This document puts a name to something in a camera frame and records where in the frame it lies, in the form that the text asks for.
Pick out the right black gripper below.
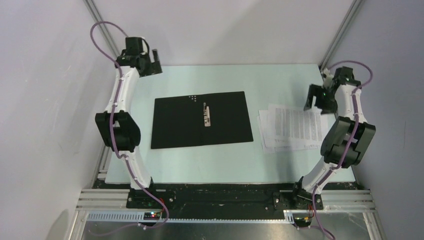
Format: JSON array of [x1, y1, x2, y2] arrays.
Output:
[[303, 83, 338, 115]]

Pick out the printed paper sheets stack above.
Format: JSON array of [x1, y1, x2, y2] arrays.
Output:
[[256, 104, 331, 154]]

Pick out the red black folder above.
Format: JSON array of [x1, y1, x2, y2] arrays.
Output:
[[150, 91, 254, 149]]

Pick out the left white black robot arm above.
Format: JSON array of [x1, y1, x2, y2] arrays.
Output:
[[95, 37, 162, 208]]

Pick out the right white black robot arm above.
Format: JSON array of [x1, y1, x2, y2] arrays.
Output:
[[290, 66, 376, 209]]

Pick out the right small controller board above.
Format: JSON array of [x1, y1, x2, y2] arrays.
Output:
[[293, 216, 314, 229]]

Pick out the small controller board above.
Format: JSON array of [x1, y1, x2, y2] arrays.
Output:
[[143, 211, 162, 221], [293, 216, 314, 229]]

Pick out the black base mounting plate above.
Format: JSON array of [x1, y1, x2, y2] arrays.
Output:
[[92, 181, 360, 220]]

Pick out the left small controller board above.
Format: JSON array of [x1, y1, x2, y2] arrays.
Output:
[[143, 211, 162, 221]]

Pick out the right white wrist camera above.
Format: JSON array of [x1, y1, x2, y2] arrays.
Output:
[[320, 68, 334, 89]]

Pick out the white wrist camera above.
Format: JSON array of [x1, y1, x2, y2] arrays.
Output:
[[320, 68, 334, 89], [139, 37, 150, 55]]

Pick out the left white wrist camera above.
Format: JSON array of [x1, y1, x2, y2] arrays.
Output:
[[139, 37, 150, 55]]

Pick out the right aluminium corner post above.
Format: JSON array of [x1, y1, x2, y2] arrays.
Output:
[[319, 0, 365, 70]]

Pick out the aluminium corner post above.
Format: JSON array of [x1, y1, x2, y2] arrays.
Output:
[[319, 0, 365, 70], [83, 0, 121, 60]]

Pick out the left aluminium corner post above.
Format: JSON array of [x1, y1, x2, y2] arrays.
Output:
[[83, 0, 121, 60]]

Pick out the aluminium frame rails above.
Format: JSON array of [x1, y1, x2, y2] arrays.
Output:
[[64, 189, 387, 240]]

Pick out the white slotted cable duct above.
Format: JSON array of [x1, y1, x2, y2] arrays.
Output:
[[86, 211, 294, 224]]

